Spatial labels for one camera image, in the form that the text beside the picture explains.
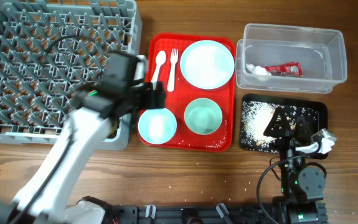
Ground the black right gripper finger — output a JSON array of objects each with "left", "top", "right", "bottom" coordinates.
[
  {"left": 294, "top": 116, "right": 313, "bottom": 145},
  {"left": 263, "top": 107, "right": 293, "bottom": 138}
]

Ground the light blue bowl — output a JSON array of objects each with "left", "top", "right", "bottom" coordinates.
[{"left": 138, "top": 108, "right": 177, "bottom": 144}]

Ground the white plastic spoon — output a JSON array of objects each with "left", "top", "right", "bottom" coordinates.
[{"left": 151, "top": 50, "right": 166, "bottom": 90}]

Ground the white plastic fork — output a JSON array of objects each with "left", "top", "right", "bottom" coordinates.
[{"left": 167, "top": 49, "right": 179, "bottom": 92}]

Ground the light green bowl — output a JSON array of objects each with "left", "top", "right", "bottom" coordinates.
[{"left": 184, "top": 98, "right": 223, "bottom": 135}]

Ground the red sauce packet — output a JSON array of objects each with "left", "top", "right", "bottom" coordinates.
[{"left": 265, "top": 62, "right": 303, "bottom": 77}]

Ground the light blue plate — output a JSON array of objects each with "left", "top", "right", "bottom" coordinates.
[{"left": 179, "top": 40, "right": 235, "bottom": 90}]

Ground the white napkin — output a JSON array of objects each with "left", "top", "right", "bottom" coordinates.
[{"left": 246, "top": 63, "right": 271, "bottom": 76}]

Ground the yellow plastic cup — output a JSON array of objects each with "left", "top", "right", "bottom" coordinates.
[{"left": 108, "top": 119, "right": 120, "bottom": 139}]

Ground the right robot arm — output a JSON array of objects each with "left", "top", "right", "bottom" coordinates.
[{"left": 257, "top": 107, "right": 327, "bottom": 223}]

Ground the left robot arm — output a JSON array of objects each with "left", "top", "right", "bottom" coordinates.
[{"left": 0, "top": 51, "right": 166, "bottom": 223}]

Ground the black waste bin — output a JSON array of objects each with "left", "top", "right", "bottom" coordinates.
[{"left": 239, "top": 94, "right": 328, "bottom": 154}]

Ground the grey plastic dishwasher rack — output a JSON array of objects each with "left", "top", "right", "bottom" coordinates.
[{"left": 0, "top": 0, "right": 142, "bottom": 144}]

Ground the red plastic tray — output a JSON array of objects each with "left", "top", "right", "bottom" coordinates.
[{"left": 138, "top": 33, "right": 235, "bottom": 152}]

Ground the clear plastic storage bin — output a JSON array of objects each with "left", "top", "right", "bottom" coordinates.
[{"left": 235, "top": 23, "right": 347, "bottom": 94}]

